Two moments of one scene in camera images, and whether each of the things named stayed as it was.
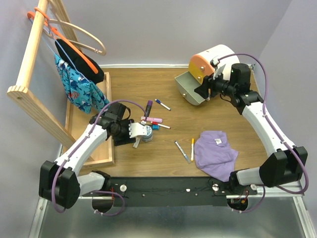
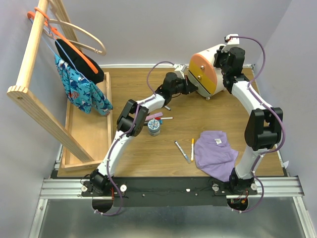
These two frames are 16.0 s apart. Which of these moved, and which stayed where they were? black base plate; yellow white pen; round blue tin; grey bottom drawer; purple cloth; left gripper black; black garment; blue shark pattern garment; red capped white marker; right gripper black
Moved: round blue tin; grey bottom drawer; red capped white marker; left gripper black; right gripper black
Stayed: blue shark pattern garment; yellow white pen; black base plate; black garment; purple cloth
